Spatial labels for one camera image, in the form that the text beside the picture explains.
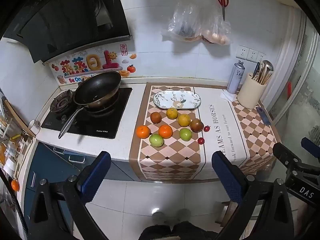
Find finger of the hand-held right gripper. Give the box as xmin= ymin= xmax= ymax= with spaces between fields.
xmin=272 ymin=142 xmax=316 ymax=178
xmin=301 ymin=137 xmax=320 ymax=153

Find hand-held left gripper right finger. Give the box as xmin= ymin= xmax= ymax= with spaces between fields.
xmin=212 ymin=151 xmax=295 ymax=240

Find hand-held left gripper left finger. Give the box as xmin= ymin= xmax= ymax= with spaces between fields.
xmin=24 ymin=151 xmax=112 ymax=240

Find green apple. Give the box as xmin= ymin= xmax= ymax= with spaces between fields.
xmin=179 ymin=128 xmax=193 ymax=141
xmin=149 ymin=134 xmax=164 ymax=147

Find orange tangerine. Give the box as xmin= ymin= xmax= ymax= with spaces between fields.
xmin=136 ymin=125 xmax=151 ymax=139
xmin=158 ymin=125 xmax=173 ymax=139

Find yellow citrus fruit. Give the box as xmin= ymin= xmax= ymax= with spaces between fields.
xmin=178 ymin=114 xmax=192 ymax=127
xmin=166 ymin=107 xmax=178 ymax=120

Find floral oval plate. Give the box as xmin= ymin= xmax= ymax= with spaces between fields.
xmin=153 ymin=90 xmax=202 ymax=110

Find wooden stool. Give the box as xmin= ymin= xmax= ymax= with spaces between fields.
xmin=215 ymin=200 xmax=260 ymax=228

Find blue knife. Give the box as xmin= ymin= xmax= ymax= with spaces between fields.
xmin=256 ymin=107 xmax=272 ymax=126

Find blue kitchen cabinet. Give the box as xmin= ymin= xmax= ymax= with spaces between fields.
xmin=24 ymin=141 xmax=140 ymax=233

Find person's grey slipper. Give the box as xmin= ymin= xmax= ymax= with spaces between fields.
xmin=152 ymin=208 xmax=168 ymax=226
xmin=176 ymin=208 xmax=192 ymax=223

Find black gas stove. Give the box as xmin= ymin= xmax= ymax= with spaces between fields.
xmin=41 ymin=87 xmax=133 ymax=140

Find checkered table mat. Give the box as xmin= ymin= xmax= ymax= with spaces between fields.
xmin=129 ymin=82 xmax=280 ymax=182

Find red-brown apple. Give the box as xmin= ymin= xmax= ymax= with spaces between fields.
xmin=190 ymin=118 xmax=204 ymax=132

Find cream utensil holder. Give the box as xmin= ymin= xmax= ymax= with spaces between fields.
xmin=237 ymin=72 xmax=268 ymax=109

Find person's dark trousers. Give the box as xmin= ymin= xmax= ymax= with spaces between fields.
xmin=142 ymin=221 xmax=220 ymax=240

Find glass sliding door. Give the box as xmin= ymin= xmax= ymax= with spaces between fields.
xmin=270 ymin=5 xmax=320 ymax=140

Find white cup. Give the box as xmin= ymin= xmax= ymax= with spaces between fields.
xmin=28 ymin=119 xmax=41 ymax=135

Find white folded cloth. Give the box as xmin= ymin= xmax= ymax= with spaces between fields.
xmin=220 ymin=90 xmax=238 ymax=102

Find bundle of chopsticks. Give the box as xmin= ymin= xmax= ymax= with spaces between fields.
xmin=257 ymin=61 xmax=270 ymax=84

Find metal ladle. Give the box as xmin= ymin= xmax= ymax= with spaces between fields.
xmin=261 ymin=60 xmax=274 ymax=80

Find cluttered side rack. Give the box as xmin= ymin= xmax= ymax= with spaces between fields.
xmin=0 ymin=87 xmax=33 ymax=180

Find silver spray can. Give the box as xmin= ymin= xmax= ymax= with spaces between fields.
xmin=226 ymin=60 xmax=245 ymax=94

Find wooden cutting board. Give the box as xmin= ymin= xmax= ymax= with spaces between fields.
xmin=4 ymin=97 xmax=37 ymax=138

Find clear plastic bag of eggs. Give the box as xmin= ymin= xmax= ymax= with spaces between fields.
xmin=200 ymin=15 xmax=232 ymax=47

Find clear plastic bag dark contents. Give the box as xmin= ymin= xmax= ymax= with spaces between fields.
xmin=161 ymin=0 xmax=208 ymax=43

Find black range hood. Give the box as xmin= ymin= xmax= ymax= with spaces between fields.
xmin=0 ymin=0 xmax=132 ymax=64

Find black wok with metal handle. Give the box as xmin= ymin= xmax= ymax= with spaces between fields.
xmin=58 ymin=71 xmax=122 ymax=139

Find colourful wall sticker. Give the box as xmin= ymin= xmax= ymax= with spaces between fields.
xmin=51 ymin=44 xmax=138 ymax=84

